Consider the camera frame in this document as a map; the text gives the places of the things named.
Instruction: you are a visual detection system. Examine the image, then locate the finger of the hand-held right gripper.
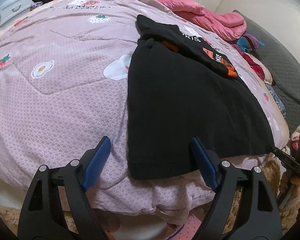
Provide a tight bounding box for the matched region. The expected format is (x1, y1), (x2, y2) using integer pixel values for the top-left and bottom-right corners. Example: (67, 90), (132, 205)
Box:
(267, 145), (300, 178)

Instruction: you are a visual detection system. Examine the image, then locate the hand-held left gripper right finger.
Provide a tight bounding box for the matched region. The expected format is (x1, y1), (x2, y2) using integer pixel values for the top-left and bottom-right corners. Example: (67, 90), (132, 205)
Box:
(189, 137), (283, 240)

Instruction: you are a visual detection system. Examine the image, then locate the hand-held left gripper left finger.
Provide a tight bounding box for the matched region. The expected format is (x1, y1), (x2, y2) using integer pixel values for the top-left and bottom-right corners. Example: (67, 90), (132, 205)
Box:
(17, 135), (112, 240)

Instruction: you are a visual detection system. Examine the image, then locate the black sweater with orange cuffs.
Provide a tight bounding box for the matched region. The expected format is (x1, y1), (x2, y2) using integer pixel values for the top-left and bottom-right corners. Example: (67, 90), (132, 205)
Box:
(127, 14), (274, 180)

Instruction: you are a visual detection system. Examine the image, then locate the person's right hand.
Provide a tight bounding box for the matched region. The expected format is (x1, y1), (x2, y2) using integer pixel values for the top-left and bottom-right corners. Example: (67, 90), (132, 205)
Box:
(281, 171), (300, 207)

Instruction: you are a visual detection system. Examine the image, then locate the beige fuzzy rug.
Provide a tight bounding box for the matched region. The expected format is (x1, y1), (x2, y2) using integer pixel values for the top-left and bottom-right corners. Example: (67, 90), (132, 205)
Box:
(0, 155), (300, 238)

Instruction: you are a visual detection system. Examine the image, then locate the blue patterned cloth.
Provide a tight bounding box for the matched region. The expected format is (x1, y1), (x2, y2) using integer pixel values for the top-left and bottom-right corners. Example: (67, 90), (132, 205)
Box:
(266, 84), (287, 118)

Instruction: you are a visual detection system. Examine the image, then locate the pink dotted cloth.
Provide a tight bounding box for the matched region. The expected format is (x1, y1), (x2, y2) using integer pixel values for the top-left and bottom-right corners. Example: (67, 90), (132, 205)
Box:
(162, 215), (206, 240)

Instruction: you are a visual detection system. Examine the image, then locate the grey quilted headboard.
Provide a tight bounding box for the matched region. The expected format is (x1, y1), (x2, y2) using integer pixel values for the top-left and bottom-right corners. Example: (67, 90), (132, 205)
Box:
(245, 17), (300, 132)

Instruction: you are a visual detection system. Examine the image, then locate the pink printed quilt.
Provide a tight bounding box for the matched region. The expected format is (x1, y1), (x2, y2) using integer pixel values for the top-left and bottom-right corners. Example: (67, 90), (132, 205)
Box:
(0, 0), (290, 222)

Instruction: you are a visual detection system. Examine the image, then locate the red cloth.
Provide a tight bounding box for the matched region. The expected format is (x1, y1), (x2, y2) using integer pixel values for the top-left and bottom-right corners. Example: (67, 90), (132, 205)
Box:
(242, 52), (273, 85)

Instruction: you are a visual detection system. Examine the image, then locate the striped purple cloth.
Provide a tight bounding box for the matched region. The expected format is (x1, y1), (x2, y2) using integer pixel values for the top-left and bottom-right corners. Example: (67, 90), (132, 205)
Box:
(236, 32), (265, 53)

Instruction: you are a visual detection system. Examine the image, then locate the pink duvet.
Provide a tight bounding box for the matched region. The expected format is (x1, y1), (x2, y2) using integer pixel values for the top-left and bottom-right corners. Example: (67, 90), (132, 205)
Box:
(100, 0), (248, 42)

